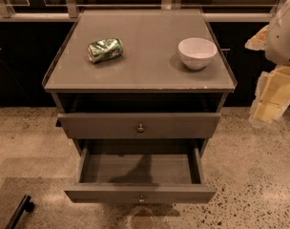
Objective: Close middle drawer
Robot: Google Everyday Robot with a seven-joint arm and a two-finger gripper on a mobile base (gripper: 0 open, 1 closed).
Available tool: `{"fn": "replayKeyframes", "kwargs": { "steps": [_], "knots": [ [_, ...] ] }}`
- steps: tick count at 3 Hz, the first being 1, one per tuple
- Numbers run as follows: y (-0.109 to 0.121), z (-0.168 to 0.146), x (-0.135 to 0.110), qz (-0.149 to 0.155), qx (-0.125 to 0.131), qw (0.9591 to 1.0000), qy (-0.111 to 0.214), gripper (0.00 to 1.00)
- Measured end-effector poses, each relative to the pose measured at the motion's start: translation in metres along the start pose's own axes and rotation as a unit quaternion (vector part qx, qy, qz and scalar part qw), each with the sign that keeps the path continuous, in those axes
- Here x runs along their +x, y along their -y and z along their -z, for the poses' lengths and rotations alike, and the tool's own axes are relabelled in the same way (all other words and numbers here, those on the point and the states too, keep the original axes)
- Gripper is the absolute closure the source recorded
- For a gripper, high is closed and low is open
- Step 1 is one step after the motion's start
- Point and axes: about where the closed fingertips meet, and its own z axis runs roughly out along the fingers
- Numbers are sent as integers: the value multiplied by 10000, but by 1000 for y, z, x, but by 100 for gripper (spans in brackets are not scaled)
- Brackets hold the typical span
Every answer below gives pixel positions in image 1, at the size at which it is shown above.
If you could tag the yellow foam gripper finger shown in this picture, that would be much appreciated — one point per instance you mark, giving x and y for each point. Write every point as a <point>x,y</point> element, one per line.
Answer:
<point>273,88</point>

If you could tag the grey drawer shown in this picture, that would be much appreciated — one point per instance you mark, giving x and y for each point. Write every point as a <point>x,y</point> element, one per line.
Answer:
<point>169,125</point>
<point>174,176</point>

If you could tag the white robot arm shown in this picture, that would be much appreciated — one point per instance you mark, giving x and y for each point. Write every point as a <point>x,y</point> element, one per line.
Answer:
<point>281,18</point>

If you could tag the grey drawer cabinet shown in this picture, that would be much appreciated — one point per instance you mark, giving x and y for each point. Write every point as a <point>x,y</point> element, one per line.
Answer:
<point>148,77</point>

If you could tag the grey top drawer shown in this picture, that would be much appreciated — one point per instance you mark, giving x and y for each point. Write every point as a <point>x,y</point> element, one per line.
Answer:
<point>169,125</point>

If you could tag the white ceramic bowl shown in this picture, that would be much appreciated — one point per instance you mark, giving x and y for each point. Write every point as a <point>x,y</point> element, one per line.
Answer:
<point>196,53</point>

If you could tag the metal window railing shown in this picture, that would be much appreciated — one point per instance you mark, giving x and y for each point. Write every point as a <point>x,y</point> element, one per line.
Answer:
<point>40,15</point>

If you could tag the crushed green soda can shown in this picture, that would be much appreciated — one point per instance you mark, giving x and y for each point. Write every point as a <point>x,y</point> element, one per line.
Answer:
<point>104,50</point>

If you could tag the black bar on floor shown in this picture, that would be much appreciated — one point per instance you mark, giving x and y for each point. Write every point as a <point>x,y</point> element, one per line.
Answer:
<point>25,205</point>

